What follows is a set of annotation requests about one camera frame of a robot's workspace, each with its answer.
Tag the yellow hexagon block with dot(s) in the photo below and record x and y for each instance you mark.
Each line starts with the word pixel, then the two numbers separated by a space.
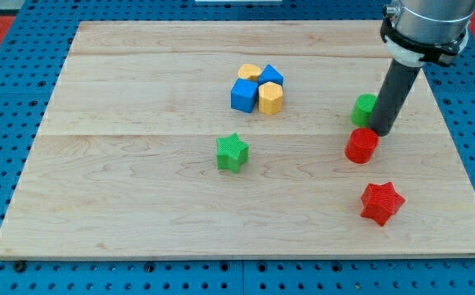
pixel 270 98

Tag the wooden board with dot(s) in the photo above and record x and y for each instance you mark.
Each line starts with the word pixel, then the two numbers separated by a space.
pixel 123 167

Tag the yellow heart block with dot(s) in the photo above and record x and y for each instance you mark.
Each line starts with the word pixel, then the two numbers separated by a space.
pixel 249 71

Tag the blue cube block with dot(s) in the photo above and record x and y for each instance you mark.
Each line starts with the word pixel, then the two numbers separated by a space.
pixel 244 94

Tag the green star block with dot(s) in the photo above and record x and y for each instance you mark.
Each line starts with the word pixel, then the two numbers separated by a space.
pixel 232 153

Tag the red star block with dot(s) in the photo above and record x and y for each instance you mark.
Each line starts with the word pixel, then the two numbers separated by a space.
pixel 381 202

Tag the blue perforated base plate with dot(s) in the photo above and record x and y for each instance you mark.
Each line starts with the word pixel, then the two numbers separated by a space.
pixel 31 56

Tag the red cylinder block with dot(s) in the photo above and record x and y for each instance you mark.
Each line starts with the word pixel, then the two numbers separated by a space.
pixel 361 145

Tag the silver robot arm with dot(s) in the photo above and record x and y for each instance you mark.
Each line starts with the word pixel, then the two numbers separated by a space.
pixel 421 31

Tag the blue triangle block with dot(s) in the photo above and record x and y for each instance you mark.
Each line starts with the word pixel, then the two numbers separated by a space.
pixel 270 74

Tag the green cylinder block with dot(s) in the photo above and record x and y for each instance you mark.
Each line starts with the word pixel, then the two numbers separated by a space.
pixel 362 109

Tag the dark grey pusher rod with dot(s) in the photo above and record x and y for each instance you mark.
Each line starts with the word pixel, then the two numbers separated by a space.
pixel 395 88

